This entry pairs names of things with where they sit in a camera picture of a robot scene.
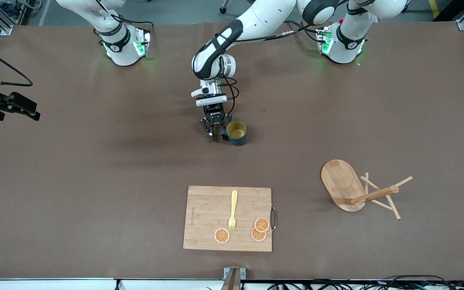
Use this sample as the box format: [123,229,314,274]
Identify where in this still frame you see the dark teal mug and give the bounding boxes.
[221,120,248,147]

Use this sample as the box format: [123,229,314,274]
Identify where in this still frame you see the wooden mug rack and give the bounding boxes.
[320,159,413,221]

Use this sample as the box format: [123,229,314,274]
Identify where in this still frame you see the yellow plastic fork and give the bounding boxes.
[228,190,239,233]

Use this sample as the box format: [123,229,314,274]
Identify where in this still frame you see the bamboo cutting board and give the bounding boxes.
[183,185,278,253]

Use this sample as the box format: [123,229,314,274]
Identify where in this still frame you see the grey office chair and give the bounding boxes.
[219,0,257,15]

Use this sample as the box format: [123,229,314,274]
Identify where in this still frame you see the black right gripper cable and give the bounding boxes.
[0,38,33,87]

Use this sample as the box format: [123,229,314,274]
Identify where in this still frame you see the black right base cable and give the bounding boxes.
[94,0,155,45]

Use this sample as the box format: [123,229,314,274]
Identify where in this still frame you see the black base cable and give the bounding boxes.
[284,19,325,43]
[94,0,155,45]

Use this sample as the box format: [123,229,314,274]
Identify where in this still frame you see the black left base cable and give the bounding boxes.
[284,19,325,43]

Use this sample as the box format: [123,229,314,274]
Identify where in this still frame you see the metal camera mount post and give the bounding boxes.
[220,267,247,290]

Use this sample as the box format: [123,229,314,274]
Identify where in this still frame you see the black cable bundle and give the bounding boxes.
[266,275,464,290]

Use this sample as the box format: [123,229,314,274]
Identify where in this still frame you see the white table front rail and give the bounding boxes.
[0,278,464,290]

